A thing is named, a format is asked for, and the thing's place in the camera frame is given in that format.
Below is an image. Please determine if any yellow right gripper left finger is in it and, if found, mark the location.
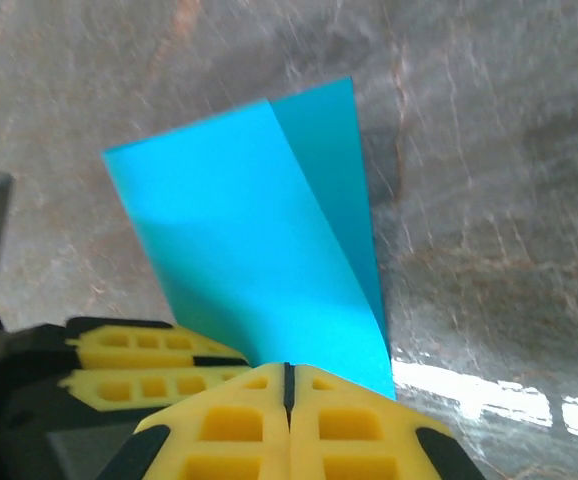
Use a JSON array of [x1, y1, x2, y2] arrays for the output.
[[88, 363, 289, 480]]

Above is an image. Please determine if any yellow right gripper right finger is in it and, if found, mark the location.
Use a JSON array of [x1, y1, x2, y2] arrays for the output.
[[288, 363, 486, 480]]

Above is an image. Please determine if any cyan cloth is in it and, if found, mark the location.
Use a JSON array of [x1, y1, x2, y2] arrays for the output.
[[101, 75, 398, 402]]

